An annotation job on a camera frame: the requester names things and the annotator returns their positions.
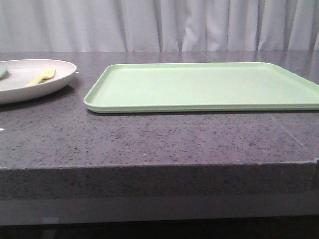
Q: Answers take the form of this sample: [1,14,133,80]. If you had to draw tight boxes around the yellow plastic fork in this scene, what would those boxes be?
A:
[25,68,56,87]

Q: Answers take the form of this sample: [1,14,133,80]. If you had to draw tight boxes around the beige round plate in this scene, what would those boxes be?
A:
[0,59,77,105]

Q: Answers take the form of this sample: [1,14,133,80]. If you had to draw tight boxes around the light green plastic tray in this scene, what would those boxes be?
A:
[83,62,319,114]

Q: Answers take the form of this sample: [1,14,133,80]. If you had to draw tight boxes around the teal plastic spoon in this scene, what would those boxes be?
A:
[0,65,7,78]

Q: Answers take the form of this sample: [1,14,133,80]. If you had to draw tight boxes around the grey pleated curtain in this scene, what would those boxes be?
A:
[0,0,319,52]

